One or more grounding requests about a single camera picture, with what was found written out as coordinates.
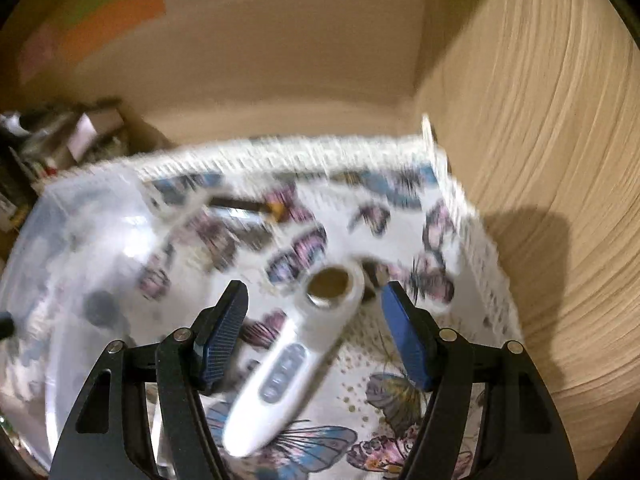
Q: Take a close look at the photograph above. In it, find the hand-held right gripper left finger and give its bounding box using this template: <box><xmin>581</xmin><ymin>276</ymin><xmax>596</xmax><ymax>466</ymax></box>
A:
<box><xmin>47</xmin><ymin>280</ymin><xmax>249</xmax><ymax>480</ymax></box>

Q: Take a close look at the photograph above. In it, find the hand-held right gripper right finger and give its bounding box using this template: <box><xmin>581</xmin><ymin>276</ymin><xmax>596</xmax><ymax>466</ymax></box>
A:
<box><xmin>381</xmin><ymin>281</ymin><xmax>581</xmax><ymax>480</ymax></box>

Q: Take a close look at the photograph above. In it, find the white handheld massager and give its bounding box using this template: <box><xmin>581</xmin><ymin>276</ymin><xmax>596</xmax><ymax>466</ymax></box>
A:
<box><xmin>222</xmin><ymin>258</ymin><xmax>367</xmax><ymax>458</ymax></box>

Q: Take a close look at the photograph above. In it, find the dark slim stick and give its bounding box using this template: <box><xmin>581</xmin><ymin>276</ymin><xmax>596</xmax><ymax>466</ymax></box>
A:
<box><xmin>210</xmin><ymin>197</ymin><xmax>286</xmax><ymax>223</ymax></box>

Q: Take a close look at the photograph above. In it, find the clear plastic container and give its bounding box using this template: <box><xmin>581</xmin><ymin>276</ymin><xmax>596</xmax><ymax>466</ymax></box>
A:
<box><xmin>0</xmin><ymin>167</ymin><xmax>211</xmax><ymax>463</ymax></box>

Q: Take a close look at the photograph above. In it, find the butterfly print tablecloth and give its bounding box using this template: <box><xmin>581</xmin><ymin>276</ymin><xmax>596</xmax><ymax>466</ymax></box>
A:
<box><xmin>15</xmin><ymin>135</ymin><xmax>526</xmax><ymax>480</ymax></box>

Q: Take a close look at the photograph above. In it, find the stack of papers and boxes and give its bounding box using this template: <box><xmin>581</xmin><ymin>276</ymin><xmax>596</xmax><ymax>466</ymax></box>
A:
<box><xmin>15</xmin><ymin>102</ymin><xmax>133</xmax><ymax>181</ymax></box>

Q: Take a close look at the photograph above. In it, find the pale pink card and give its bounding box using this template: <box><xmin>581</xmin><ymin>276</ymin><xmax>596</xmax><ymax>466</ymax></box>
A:
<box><xmin>67</xmin><ymin>112</ymin><xmax>98</xmax><ymax>161</ymax></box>

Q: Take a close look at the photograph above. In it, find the pink sticky note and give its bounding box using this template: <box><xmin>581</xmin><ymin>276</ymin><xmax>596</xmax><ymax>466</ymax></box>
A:
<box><xmin>19</xmin><ymin>25</ymin><xmax>58</xmax><ymax>86</ymax></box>

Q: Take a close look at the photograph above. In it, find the orange sticky note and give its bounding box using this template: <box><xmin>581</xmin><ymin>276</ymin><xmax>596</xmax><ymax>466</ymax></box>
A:
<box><xmin>62</xmin><ymin>0</ymin><xmax>167</xmax><ymax>61</ymax></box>

